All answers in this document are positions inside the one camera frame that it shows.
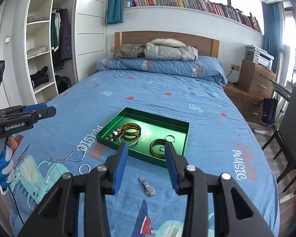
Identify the right teal curtain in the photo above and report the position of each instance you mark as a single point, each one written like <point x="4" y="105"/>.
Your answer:
<point x="274" y="22"/>

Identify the grey puffer jacket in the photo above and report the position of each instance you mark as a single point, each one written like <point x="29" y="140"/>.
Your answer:
<point x="169" y="49"/>

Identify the blue cartoon bed sheet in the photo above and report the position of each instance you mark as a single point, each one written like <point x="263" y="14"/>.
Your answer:
<point x="220" y="140"/>

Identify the dark blue bag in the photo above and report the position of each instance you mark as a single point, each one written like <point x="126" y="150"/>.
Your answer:
<point x="269" y="111"/>

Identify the cluttered desk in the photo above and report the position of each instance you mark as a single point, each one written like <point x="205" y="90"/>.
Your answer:
<point x="284" y="91"/>

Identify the teal curtain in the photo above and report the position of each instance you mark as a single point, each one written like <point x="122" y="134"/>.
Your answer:
<point x="115" y="9"/>
<point x="274" y="22"/>

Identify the white open wardrobe shelf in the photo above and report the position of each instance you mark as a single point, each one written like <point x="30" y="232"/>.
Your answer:
<point x="32" y="52"/>

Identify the twisted silver bangle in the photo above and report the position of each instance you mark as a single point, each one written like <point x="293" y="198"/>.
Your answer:
<point x="170" y="138"/>

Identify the wooden headboard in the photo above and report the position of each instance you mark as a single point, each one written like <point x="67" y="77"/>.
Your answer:
<point x="205" y="46"/>

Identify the white printer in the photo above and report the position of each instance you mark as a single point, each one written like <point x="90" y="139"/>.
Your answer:
<point x="259" y="56"/>

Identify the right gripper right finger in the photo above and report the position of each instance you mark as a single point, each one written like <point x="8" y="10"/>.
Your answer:
<point x="176" y="165"/>

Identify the amber brown bangle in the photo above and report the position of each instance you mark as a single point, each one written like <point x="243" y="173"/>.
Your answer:
<point x="130" y="130"/>

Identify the left teal curtain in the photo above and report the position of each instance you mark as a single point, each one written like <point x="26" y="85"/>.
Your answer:
<point x="115" y="9"/>

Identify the green jewelry tray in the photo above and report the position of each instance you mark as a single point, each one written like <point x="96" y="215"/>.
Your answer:
<point x="152" y="127"/>

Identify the hanging dark clothes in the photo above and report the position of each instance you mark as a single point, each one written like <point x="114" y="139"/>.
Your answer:
<point x="60" y="38"/>

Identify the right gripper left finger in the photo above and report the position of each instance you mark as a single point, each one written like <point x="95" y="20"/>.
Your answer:
<point x="115" y="165"/>

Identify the blue folded duvet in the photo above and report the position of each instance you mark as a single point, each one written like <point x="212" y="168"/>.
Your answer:
<point x="204" y="67"/>

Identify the amber bangle with silver band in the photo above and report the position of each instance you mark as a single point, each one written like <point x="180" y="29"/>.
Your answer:
<point x="157" y="148"/>

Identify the wooden drawer nightstand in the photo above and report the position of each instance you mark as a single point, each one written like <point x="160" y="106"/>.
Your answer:
<point x="253" y="86"/>

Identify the grey desk chair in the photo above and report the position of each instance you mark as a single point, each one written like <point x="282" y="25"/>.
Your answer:
<point x="285" y="136"/>

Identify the olive green garment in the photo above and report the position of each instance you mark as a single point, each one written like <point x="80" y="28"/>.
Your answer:
<point x="129" y="51"/>

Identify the silver wristwatch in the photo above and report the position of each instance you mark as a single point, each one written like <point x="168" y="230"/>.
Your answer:
<point x="149" y="190"/>

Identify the red smartphone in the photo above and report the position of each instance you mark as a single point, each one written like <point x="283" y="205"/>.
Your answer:
<point x="14" y="141"/>

